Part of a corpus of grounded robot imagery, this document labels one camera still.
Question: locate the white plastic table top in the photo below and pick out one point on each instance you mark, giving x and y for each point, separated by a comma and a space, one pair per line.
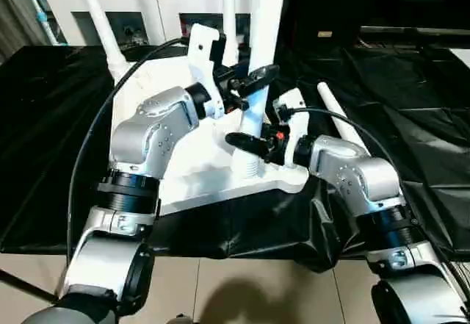
198, 170

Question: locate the white plastic table leg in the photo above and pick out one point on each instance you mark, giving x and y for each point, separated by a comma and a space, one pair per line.
341, 114
229, 8
99, 15
266, 15

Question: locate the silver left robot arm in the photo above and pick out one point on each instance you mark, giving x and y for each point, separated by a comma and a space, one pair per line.
147, 133

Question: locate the dark cabinet with yellow label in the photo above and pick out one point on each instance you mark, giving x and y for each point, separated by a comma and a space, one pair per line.
382, 1

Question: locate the black horizontal bar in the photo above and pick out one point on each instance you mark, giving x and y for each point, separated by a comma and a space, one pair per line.
418, 30

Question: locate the grey round robot part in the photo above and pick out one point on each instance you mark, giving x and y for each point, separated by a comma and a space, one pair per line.
182, 319

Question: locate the black work mat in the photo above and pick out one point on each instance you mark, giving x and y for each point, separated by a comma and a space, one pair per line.
44, 155

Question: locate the white flat board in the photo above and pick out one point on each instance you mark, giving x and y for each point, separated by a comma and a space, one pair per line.
465, 56

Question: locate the white and teal pole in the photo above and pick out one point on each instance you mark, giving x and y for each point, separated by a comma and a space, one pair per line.
37, 1

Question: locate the grey curtain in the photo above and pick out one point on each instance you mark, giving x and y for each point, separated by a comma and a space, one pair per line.
11, 15

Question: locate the black slanted floor rod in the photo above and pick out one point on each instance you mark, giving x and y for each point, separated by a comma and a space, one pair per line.
26, 287

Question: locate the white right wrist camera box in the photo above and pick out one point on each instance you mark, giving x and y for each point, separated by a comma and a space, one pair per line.
295, 122

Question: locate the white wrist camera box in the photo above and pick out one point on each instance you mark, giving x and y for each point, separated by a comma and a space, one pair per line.
295, 122
202, 52

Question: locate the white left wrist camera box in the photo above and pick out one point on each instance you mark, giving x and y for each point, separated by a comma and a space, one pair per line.
202, 52

